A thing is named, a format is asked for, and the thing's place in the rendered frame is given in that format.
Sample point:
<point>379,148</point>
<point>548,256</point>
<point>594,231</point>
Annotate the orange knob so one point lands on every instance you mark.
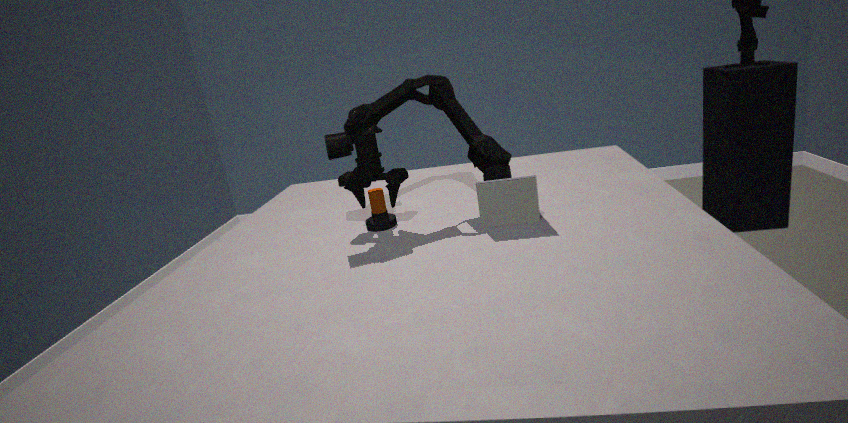
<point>377,201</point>

